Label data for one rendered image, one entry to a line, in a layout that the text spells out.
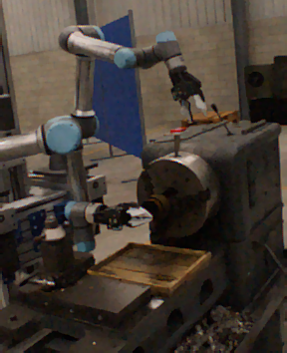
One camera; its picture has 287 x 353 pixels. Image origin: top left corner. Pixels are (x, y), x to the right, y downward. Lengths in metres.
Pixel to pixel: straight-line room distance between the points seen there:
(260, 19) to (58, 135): 10.61
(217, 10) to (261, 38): 1.38
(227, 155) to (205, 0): 10.97
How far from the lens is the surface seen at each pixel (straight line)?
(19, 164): 2.17
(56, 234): 1.41
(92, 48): 1.97
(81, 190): 1.88
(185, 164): 1.75
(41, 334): 1.47
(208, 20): 12.66
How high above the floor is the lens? 1.59
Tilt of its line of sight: 12 degrees down
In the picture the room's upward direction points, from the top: 6 degrees counter-clockwise
